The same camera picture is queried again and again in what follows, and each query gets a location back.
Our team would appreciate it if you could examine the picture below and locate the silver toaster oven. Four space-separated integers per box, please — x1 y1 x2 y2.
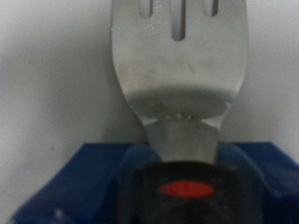
0 0 299 224

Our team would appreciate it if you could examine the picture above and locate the spatula with blue grip block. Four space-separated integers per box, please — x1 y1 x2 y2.
8 0 299 224

